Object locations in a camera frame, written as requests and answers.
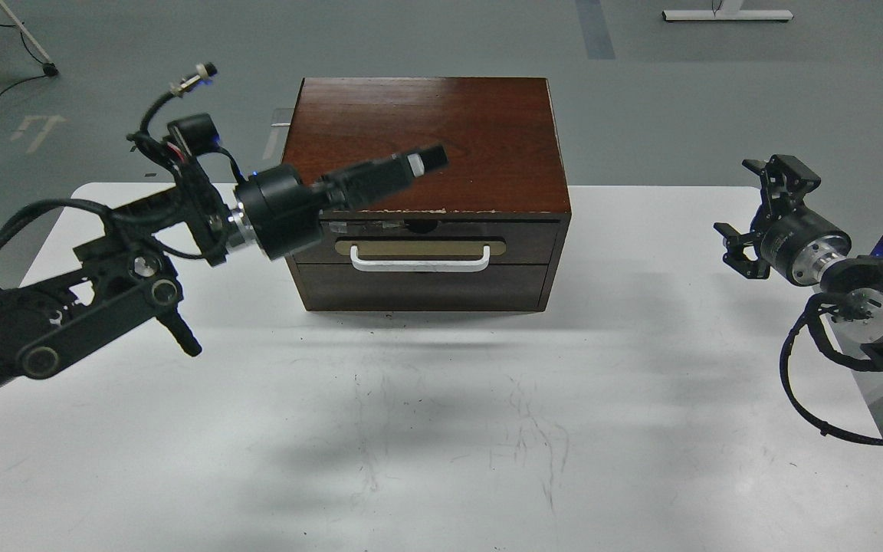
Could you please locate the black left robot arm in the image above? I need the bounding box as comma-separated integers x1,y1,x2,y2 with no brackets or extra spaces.
0,63,448,388

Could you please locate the dark wooden cabinet box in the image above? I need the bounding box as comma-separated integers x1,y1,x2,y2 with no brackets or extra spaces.
283,77,572,312

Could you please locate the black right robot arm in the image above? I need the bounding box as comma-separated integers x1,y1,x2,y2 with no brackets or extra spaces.
714,154,883,447

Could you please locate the wooden drawer with white handle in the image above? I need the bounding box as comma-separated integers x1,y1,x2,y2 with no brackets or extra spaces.
291,218,560,265

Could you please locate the white desk foot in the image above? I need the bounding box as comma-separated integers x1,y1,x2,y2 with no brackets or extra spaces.
661,1,794,22

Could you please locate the white wheeled stand leg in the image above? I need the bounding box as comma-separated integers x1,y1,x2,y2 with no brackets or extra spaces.
0,1,60,78

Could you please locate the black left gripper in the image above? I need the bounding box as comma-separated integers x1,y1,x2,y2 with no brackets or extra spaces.
231,144,448,261

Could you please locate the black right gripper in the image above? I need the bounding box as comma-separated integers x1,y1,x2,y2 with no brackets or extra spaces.
714,154,852,287

